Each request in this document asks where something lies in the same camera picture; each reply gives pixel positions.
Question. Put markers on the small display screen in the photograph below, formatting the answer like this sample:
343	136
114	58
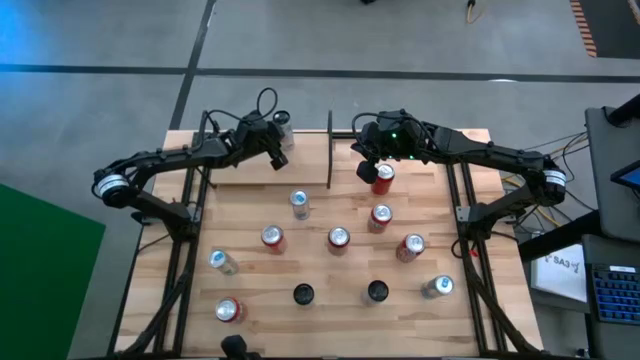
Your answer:
631	176

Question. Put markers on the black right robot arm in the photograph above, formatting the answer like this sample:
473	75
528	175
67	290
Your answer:
500	152

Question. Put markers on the white SA3 label sheet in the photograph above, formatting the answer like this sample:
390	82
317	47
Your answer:
560	280

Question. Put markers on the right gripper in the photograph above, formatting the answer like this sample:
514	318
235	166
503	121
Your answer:
367	172

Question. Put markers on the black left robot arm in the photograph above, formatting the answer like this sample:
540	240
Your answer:
165	157

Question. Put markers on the slim silver blue can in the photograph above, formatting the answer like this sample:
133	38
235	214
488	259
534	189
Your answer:
222	261
439	286
300	205

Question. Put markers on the red cola can black script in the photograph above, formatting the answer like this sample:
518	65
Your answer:
339	242
382	182

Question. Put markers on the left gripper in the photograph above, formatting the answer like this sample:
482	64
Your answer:
279	161

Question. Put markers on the black aluminium rig frame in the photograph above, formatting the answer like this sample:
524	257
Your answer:
186	255

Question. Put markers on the dark grey desk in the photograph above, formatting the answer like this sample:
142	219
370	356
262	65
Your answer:
610	250

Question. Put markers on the Celsius can black lid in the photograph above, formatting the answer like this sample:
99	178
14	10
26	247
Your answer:
378	291
285	131
304	294

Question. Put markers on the black monitor pole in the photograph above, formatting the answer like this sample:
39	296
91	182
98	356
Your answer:
625	112

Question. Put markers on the green floor mat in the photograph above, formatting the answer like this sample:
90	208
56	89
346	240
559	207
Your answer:
40	290

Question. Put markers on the black desk bar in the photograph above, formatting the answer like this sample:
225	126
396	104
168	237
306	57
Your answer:
555	235

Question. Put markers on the black shelf divider plate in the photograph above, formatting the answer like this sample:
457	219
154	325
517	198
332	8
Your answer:
330	150

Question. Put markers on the backlit computer keyboard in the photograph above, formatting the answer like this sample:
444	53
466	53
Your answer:
617	295

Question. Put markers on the grey metal bracket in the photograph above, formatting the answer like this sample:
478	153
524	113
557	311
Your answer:
462	214

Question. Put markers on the red cola can white script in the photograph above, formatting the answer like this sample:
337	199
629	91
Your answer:
410	249

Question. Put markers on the black mat orange striped edge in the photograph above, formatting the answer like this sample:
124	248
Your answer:
615	30

